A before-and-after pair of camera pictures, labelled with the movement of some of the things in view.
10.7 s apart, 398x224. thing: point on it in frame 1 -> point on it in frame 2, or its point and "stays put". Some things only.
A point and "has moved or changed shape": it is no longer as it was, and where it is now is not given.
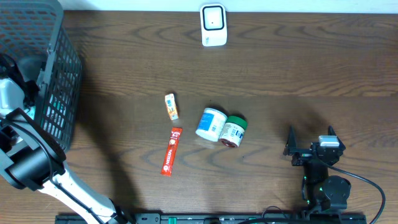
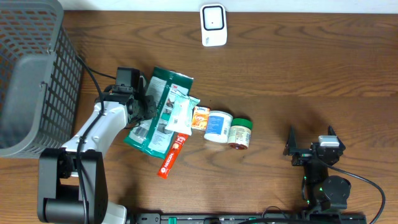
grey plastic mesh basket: [35, 32] stays put
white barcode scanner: [213, 24] stays put
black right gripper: [303, 155] stays put
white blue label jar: [211, 124] has moved or changed shape
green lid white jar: [233, 131] has moved or changed shape
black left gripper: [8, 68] -> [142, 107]
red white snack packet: [167, 165] has moved or changed shape
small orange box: [171, 106] -> [199, 117]
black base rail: [270, 218] stays put
